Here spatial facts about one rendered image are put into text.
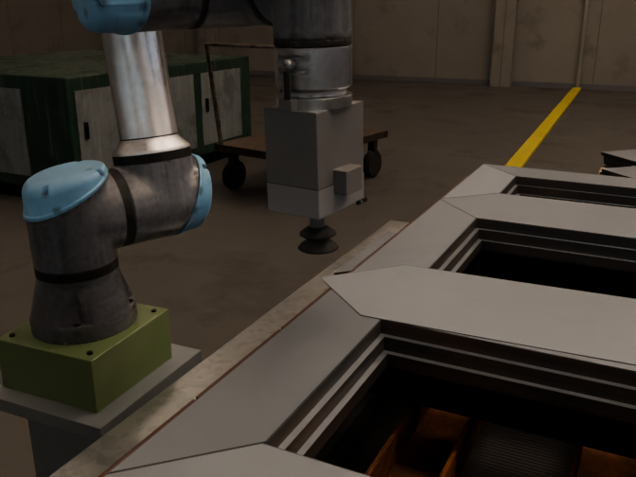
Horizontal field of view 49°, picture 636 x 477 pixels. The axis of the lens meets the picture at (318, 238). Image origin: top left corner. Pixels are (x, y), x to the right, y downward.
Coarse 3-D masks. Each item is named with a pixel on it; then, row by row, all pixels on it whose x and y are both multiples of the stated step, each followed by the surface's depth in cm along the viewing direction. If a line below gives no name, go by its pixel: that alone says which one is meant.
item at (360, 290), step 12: (348, 276) 92; (360, 276) 92; (372, 276) 92; (384, 276) 92; (336, 288) 88; (348, 288) 88; (360, 288) 88; (372, 288) 88; (384, 288) 88; (348, 300) 85; (360, 300) 84; (372, 300) 84; (360, 312) 81
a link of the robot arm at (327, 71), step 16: (288, 48) 64; (304, 48) 63; (320, 48) 63; (336, 48) 64; (288, 64) 64; (304, 64) 64; (320, 64) 64; (336, 64) 64; (304, 80) 64; (320, 80) 64; (336, 80) 65; (304, 96) 65; (320, 96) 65; (336, 96) 66
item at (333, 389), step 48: (528, 192) 145; (576, 192) 141; (624, 192) 138; (480, 240) 117; (528, 240) 114; (576, 240) 111; (624, 240) 108; (384, 336) 79; (432, 336) 77; (336, 384) 69; (480, 384) 75; (528, 384) 73; (576, 384) 71; (624, 384) 69; (288, 432) 61
